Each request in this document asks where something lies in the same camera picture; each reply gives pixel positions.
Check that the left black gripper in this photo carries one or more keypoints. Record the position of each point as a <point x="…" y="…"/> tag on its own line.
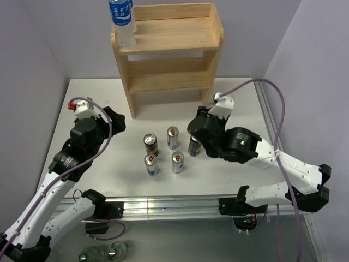
<point x="118" y="123"/>

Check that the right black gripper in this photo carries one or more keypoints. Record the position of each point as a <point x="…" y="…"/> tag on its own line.
<point x="202" y="109"/>

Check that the silver blue can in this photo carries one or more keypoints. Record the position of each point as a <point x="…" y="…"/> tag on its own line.
<point x="151" y="164"/>
<point x="177" y="162"/>
<point x="172" y="137"/>

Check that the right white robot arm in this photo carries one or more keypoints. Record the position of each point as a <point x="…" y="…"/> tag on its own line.
<point x="302" y="184"/>

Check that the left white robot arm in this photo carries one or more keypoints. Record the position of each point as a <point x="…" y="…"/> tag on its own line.
<point x="34" y="233"/>

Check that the wooden two-tier shelf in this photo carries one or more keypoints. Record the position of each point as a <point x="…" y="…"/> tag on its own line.
<point x="170" y="28"/>

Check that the black can yellow label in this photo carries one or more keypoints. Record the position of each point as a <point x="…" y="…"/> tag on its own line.
<point x="151" y="144"/>

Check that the clear water bottle blue label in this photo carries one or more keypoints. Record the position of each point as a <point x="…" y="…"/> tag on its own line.
<point x="123" y="22"/>

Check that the green glass bottle right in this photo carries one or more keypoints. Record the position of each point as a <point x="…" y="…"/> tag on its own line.
<point x="118" y="251"/>

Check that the green glass bottle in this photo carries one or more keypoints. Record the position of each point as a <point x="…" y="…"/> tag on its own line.
<point x="118" y="251"/>
<point x="91" y="254"/>

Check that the green glass bottle left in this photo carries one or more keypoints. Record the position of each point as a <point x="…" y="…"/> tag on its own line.
<point x="91" y="254"/>

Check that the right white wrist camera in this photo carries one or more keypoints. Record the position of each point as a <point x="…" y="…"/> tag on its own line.
<point x="223" y="106"/>

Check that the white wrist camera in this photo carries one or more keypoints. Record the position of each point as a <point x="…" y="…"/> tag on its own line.
<point x="223" y="106"/>
<point x="83" y="108"/>

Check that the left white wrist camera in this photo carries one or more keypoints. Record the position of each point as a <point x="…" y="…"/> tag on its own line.
<point x="83" y="108"/>

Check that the aluminium rail frame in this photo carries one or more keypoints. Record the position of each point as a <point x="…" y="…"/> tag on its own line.
<point x="175" y="217"/>

